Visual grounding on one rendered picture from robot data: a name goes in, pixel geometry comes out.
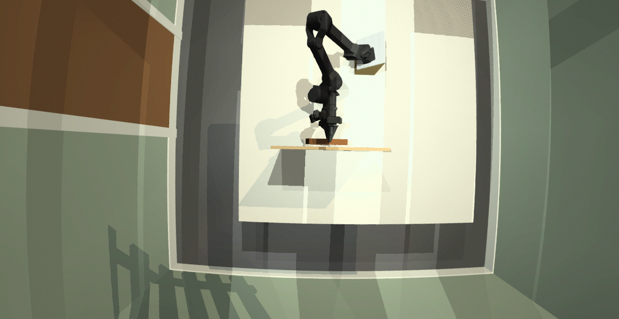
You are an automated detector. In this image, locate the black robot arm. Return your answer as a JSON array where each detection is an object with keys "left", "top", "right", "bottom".
[{"left": 305, "top": 10, "right": 375, "bottom": 123}]

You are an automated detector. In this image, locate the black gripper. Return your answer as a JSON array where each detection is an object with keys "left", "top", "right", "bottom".
[{"left": 319, "top": 104, "right": 342, "bottom": 142}]

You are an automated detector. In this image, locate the dark brown picture frame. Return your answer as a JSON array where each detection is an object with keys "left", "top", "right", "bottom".
[{"left": 306, "top": 138, "right": 348, "bottom": 146}]

